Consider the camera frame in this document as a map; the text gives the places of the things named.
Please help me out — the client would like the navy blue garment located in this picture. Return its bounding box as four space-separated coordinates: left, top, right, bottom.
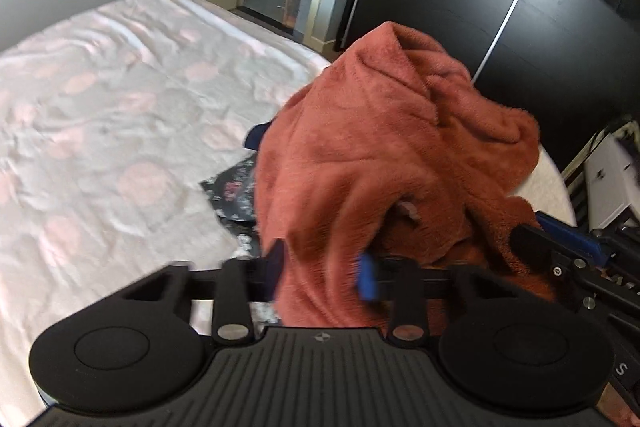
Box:
244 121 271 152

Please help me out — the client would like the rust red fleece garment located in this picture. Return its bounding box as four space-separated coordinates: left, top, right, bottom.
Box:
255 22 554 327

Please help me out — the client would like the pink dotted bed sheet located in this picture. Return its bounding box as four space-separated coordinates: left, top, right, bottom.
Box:
1 0 326 426

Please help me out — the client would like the white fleece garment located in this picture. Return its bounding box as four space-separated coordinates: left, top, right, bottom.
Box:
513 146 576 225

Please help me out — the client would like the black sliding wardrobe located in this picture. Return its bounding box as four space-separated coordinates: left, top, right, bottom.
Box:
337 0 639 167

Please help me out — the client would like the dark floral fabric garment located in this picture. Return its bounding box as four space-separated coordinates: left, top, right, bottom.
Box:
199 152 281 325

